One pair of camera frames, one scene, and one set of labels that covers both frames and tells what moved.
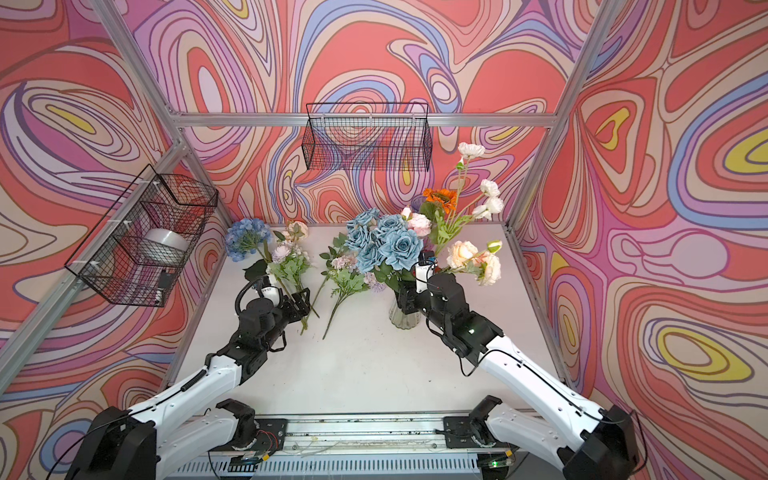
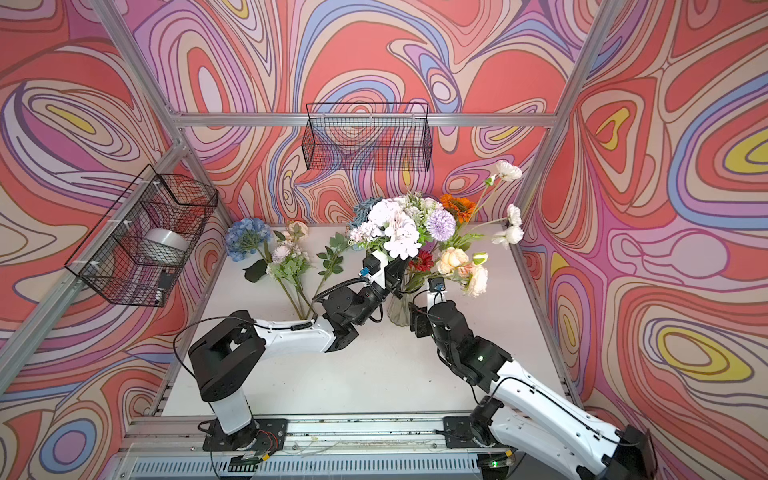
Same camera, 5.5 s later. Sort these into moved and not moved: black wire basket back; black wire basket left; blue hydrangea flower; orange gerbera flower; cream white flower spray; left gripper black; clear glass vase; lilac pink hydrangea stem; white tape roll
Moved: left gripper black; cream white flower spray; orange gerbera flower; lilac pink hydrangea stem
Not moved: black wire basket left; white tape roll; blue hydrangea flower; clear glass vase; black wire basket back
